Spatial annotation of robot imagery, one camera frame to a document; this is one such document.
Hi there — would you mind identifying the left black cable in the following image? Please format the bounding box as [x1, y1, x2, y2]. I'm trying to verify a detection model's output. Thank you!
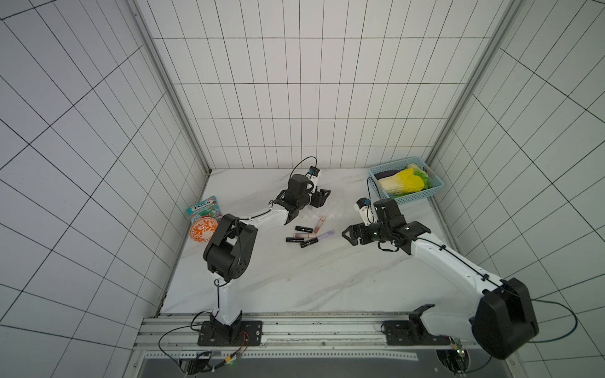
[157, 310, 249, 376]

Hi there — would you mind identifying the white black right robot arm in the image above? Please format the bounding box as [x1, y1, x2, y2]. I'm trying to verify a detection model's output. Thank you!
[342, 198, 539, 360]

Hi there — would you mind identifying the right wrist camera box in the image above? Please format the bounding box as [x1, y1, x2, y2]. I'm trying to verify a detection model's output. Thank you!
[355, 198, 376, 226]

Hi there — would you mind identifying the teal snack packet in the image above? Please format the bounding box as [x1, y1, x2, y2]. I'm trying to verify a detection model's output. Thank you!
[187, 196, 222, 224]

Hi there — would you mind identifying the black silver-band lipstick upper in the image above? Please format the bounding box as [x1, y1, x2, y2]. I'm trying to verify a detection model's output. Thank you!
[295, 225, 314, 233]

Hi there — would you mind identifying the black silver-band lipstick Shuzili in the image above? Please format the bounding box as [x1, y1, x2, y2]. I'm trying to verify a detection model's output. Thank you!
[300, 238, 319, 248]

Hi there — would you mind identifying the lilac tube black cap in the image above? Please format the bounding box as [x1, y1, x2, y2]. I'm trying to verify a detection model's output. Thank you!
[316, 229, 335, 240]

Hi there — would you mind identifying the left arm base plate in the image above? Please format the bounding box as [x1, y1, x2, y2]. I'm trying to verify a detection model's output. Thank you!
[197, 321, 263, 347]

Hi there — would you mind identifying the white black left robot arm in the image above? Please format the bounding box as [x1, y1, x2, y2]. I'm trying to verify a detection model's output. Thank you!
[203, 166, 331, 338]

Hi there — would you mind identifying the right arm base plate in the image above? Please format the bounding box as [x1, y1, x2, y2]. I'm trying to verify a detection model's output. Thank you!
[381, 320, 451, 347]

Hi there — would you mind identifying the dark purple toy eggplant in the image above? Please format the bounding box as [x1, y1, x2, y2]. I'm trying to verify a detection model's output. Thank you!
[374, 169, 399, 180]

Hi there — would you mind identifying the clear acrylic lipstick organizer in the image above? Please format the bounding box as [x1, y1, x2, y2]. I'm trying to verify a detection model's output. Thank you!
[302, 190, 371, 220]

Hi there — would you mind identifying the black silver-band lipstick left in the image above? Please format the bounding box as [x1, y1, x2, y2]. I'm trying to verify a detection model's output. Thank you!
[285, 236, 306, 243]

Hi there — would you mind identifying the pink frosted lip gloss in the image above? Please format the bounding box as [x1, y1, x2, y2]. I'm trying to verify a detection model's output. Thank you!
[294, 232, 317, 239]

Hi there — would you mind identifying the light blue perforated basket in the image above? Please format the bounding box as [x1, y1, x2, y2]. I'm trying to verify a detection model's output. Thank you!
[369, 157, 444, 204]

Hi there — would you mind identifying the yellow toy cabbage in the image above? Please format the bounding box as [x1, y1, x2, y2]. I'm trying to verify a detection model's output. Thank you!
[378, 163, 433, 197]

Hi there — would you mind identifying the black silver-band lipstick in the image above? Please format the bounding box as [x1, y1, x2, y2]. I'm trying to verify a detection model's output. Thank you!
[285, 236, 306, 243]
[295, 225, 314, 233]

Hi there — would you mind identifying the orange patterned round lid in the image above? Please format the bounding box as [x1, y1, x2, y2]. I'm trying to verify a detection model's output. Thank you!
[189, 217, 218, 243]

